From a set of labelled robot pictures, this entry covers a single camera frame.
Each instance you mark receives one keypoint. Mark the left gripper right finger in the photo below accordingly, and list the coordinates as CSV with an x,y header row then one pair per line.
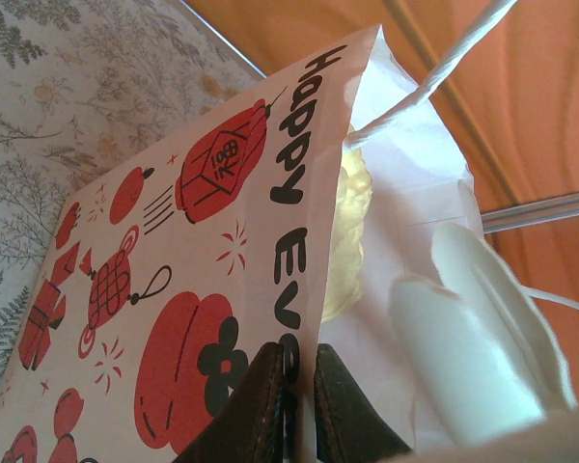
x,y
347,419

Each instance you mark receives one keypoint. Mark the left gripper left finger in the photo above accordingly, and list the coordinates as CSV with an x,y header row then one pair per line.
x,y
251,419

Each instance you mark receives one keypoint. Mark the yellow striped fake bread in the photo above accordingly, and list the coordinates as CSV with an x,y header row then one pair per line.
x,y
350,217

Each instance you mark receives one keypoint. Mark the white red printed paper bag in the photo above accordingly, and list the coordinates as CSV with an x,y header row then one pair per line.
x,y
212,217

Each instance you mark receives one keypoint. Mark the floral tablecloth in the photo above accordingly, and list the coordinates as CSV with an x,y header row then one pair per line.
x,y
53,96

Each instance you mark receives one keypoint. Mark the aluminium frame post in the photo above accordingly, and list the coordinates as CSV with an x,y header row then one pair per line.
x,y
540,211

